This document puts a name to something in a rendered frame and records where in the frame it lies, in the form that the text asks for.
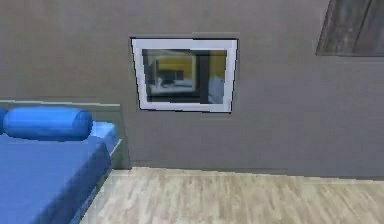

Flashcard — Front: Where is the blue bolster pillow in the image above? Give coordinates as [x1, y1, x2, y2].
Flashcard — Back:
[0, 107, 8, 135]
[3, 105, 94, 142]

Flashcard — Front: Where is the white framed window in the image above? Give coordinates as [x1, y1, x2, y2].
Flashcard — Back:
[130, 37, 239, 114]

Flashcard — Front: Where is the blue bed with grey frame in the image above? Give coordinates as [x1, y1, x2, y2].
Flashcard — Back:
[0, 99, 130, 224]

